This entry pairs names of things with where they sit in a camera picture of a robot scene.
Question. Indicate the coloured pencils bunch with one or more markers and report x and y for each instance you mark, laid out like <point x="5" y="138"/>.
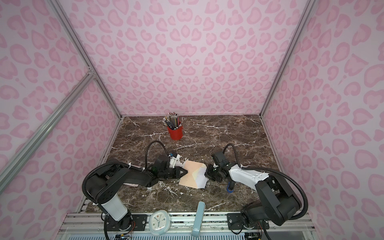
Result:
<point x="172" y="121"/>

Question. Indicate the aluminium frame rail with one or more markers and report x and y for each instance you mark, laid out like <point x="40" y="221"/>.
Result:
<point x="214" y="227"/>

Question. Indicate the pink envelope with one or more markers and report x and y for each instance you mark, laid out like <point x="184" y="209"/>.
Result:
<point x="191" y="167"/>

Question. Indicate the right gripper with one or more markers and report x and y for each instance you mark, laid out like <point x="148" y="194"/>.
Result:
<point x="208" y="173"/>

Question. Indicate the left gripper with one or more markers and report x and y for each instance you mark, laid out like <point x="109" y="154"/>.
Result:
<point x="180" y="175"/>

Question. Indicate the red pencil cup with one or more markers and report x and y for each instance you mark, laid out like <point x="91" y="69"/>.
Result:
<point x="176" y="134"/>

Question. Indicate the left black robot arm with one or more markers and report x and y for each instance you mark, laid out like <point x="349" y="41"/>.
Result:
<point x="101" y="186"/>

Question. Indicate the white letter paper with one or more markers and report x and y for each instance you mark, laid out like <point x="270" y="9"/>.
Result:
<point x="200" y="179"/>

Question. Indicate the white alarm clock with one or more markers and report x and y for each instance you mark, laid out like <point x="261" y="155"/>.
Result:
<point x="159" y="222"/>

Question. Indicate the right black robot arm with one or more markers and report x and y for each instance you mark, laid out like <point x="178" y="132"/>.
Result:
<point x="280" y="197"/>

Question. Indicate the blue stapler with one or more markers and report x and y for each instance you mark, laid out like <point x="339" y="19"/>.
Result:
<point x="231" y="186"/>

